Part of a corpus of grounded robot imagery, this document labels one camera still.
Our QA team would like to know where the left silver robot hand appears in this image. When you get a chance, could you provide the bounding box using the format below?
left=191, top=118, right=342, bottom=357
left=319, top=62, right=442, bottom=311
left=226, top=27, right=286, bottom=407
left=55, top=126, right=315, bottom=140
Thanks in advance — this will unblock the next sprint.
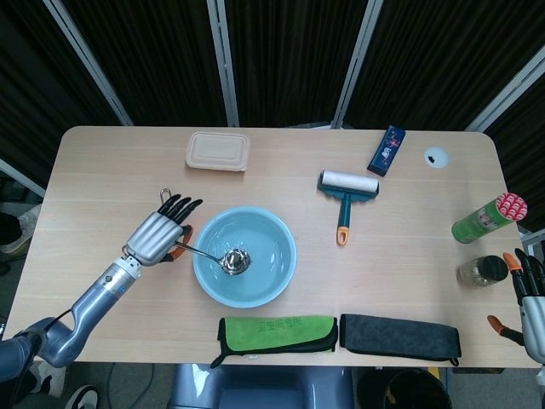
left=122, top=193, right=204, bottom=268

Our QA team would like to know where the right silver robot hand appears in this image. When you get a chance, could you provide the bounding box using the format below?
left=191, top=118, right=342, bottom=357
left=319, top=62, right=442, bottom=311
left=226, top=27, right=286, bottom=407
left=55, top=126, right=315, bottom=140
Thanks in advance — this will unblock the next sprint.
left=487, top=248, right=545, bottom=363

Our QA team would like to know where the metal ladle black handle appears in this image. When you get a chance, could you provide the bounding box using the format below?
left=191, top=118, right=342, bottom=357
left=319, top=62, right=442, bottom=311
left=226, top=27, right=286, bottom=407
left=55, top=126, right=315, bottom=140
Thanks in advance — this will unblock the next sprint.
left=176, top=240, right=252, bottom=276

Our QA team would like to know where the light blue plastic basin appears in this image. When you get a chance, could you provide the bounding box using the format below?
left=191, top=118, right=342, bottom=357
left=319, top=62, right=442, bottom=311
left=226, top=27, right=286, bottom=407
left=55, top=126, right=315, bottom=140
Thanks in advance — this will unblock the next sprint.
left=192, top=206, right=298, bottom=309

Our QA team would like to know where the glass jar black lid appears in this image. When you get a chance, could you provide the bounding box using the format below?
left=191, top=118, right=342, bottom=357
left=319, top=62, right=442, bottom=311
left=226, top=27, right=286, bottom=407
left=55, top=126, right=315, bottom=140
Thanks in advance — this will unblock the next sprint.
left=457, top=255, right=510, bottom=290

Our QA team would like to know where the green snack tube red lid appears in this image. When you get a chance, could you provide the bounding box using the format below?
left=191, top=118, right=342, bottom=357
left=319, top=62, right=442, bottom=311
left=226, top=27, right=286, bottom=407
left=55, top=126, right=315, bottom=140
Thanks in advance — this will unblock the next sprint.
left=450, top=192, right=530, bottom=245

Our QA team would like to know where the beige lidded food container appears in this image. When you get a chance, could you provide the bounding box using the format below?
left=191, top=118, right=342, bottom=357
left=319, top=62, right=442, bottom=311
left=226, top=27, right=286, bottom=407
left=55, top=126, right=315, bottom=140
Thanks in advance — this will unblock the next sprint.
left=184, top=131, right=251, bottom=173

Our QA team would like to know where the beige sneaker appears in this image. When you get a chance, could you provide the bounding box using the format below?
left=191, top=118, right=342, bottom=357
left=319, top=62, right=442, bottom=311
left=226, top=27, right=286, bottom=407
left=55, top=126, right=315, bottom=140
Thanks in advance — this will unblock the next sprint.
left=2, top=204, right=43, bottom=256

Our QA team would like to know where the dark grey cloth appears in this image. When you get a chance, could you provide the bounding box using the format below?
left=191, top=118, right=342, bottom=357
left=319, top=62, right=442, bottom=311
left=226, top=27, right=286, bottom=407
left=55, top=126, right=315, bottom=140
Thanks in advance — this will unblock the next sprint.
left=339, top=314, right=462, bottom=367

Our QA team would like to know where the black trash bin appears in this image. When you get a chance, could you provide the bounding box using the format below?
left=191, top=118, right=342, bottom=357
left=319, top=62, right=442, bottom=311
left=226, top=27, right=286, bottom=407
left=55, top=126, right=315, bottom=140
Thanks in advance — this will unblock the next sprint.
left=356, top=368, right=452, bottom=409

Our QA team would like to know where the green microfiber cloth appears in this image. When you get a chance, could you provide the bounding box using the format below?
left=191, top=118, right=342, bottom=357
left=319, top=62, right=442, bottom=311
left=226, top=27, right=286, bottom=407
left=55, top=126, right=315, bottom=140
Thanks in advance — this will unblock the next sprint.
left=209, top=314, right=340, bottom=370

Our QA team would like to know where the black and white sneaker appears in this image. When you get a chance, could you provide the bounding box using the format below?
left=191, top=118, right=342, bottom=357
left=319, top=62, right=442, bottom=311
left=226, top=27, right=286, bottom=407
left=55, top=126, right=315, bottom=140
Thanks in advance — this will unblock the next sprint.
left=63, top=384, right=100, bottom=409

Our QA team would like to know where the blue-grey robot torso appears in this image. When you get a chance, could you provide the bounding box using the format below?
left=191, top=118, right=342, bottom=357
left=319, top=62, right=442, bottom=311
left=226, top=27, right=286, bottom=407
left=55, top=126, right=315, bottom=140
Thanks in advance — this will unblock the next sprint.
left=169, top=363, right=355, bottom=409

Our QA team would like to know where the dark blue printed box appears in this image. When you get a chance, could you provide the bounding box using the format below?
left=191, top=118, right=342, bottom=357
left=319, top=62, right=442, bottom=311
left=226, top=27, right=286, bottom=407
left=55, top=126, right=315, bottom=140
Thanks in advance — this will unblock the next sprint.
left=366, top=124, right=407, bottom=176

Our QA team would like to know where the grey partition frame post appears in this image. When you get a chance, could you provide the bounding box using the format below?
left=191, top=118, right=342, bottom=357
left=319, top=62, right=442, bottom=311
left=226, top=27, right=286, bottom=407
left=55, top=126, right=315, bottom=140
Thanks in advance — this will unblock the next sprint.
left=465, top=53, right=545, bottom=133
left=330, top=0, right=384, bottom=129
left=0, top=158, right=47, bottom=198
left=207, top=0, right=240, bottom=128
left=42, top=0, right=135, bottom=127

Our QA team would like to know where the white table cable grommet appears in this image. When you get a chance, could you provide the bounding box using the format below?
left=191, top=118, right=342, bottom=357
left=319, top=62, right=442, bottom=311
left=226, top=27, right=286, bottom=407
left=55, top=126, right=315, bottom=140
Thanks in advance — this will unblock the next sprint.
left=422, top=146, right=450, bottom=170

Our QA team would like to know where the teal lint roller orange handle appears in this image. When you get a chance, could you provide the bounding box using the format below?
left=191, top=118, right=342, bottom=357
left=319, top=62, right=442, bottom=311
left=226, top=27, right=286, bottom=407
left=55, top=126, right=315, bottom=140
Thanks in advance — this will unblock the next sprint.
left=317, top=170, right=381, bottom=247

